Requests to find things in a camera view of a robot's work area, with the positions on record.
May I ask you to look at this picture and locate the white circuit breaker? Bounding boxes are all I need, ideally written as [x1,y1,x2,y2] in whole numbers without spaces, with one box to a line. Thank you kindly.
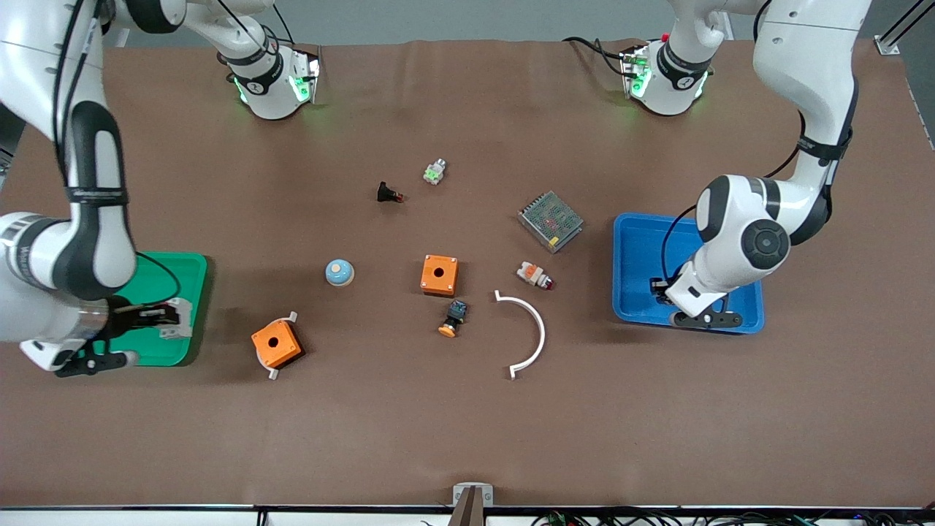
[159,298,194,340]

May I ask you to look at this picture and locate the blue plastic tray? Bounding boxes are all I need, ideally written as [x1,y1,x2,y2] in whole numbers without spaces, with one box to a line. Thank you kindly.
[612,213,766,335]

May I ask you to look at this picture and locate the green plastic tray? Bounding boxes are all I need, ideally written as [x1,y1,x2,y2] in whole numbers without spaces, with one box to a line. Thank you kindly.
[95,251,209,367]

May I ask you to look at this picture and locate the perforated metal power supply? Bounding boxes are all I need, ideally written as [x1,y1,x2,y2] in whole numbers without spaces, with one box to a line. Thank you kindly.
[518,191,584,254]

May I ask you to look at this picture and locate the white curved pipe clamp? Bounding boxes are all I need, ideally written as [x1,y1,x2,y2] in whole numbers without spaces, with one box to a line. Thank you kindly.
[494,290,546,380]

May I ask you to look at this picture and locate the orange box with white tabs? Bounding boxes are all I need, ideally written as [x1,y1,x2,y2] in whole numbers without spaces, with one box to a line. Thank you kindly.
[251,311,304,381]

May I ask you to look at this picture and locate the orange black push button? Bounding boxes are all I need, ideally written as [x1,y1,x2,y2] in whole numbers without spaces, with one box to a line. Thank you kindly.
[438,300,469,338]

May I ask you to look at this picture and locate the plain orange button box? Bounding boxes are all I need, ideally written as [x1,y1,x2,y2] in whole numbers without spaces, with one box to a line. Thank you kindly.
[420,254,460,297]

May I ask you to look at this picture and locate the brown table cover sheet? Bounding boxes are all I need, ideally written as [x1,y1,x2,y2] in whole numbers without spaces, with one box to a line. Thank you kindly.
[0,38,935,508]

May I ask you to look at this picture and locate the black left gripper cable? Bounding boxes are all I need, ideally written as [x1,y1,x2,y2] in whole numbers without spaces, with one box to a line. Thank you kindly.
[661,203,702,286]

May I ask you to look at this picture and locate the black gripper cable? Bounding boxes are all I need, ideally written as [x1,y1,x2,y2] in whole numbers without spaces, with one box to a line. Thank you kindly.
[135,252,182,302]
[661,203,702,286]

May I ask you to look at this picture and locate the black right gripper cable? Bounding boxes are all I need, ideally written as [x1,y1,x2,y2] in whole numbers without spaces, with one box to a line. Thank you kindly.
[135,252,182,302]

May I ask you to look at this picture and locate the red push button switch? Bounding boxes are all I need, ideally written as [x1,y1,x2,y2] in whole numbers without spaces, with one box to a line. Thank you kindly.
[516,262,554,291]

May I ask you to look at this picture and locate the black base cable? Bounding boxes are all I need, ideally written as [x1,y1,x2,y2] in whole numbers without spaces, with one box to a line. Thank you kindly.
[562,37,629,74]

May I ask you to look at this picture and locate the grey metal bracket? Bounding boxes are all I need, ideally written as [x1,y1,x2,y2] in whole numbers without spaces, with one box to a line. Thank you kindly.
[452,483,495,506]

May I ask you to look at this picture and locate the aluminium frame profile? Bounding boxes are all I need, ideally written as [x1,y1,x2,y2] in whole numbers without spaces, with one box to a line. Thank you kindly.
[874,0,935,56]

